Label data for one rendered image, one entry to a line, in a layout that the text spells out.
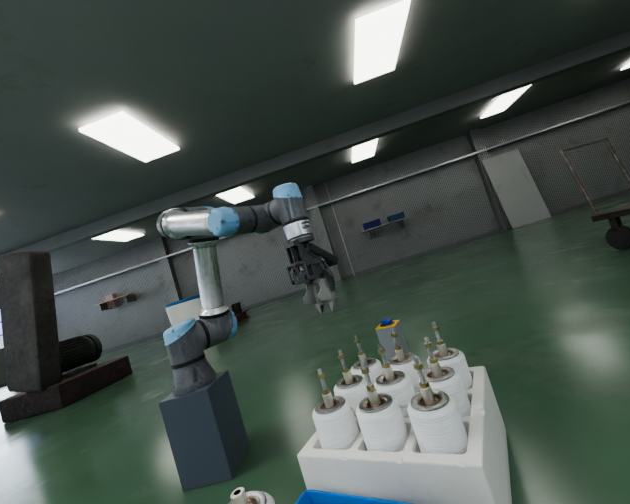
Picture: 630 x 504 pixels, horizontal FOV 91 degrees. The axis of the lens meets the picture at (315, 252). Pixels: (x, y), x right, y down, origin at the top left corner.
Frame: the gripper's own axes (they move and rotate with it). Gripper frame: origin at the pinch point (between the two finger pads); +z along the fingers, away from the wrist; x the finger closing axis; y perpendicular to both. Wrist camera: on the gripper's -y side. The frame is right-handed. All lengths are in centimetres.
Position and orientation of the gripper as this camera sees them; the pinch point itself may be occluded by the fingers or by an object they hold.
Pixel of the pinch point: (327, 306)
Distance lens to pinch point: 86.6
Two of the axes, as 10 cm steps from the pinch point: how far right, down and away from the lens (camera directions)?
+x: 7.1, -2.6, -6.6
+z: 3.0, 9.5, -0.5
